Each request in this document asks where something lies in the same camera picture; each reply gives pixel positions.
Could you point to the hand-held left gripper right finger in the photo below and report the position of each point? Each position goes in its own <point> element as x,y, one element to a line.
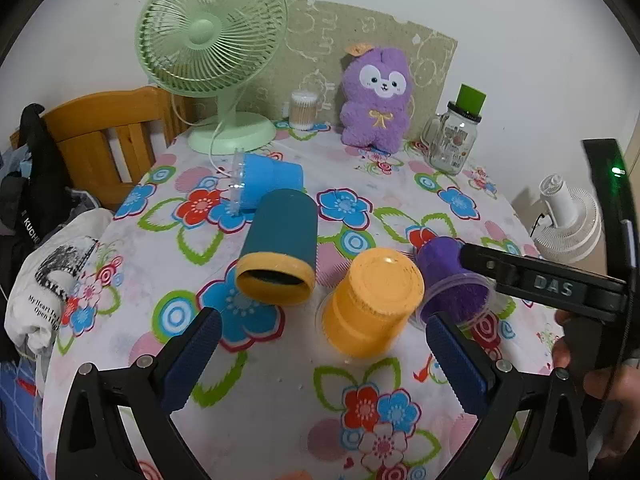
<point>457,365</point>

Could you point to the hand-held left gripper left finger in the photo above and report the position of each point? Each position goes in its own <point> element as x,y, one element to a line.
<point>192,360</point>

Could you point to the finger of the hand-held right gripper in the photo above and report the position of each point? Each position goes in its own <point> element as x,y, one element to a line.
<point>525,277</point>

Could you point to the purple cup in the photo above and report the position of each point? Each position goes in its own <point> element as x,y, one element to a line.
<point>445,270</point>

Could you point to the orange cup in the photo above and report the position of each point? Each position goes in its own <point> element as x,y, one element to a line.
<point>365,310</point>

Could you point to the teal cup with yellow rim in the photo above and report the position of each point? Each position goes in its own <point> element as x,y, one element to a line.
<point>280,230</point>

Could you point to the blue cup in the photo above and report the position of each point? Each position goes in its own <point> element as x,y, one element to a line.
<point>272,180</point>

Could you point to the person's right hand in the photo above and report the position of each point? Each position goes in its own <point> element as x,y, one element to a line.
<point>617,402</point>

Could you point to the white fan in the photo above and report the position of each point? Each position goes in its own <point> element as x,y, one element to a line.
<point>575,220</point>

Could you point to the floral tablecloth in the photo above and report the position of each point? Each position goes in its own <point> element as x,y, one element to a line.
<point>280,385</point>

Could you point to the glass jar mug green lid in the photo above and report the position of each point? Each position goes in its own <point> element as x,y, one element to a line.
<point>452,145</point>

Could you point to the white printed shirt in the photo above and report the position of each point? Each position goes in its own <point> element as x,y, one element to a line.
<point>35,300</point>

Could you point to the blue checkered cloth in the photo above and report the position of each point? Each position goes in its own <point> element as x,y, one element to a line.
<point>20,410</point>

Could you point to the purple plush toy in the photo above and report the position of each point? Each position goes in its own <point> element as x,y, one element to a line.
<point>375,110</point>

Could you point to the black garment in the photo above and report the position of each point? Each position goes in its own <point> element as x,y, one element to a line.
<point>42,175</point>

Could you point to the wooden chair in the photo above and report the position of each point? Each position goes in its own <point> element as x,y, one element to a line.
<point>90,135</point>

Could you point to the cotton swab container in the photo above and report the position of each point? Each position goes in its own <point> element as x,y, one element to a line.
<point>305,110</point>

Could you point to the beige patterned board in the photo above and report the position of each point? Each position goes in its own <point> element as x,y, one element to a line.
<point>325,50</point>

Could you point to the green desk fan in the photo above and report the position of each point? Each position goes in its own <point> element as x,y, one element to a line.
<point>205,30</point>

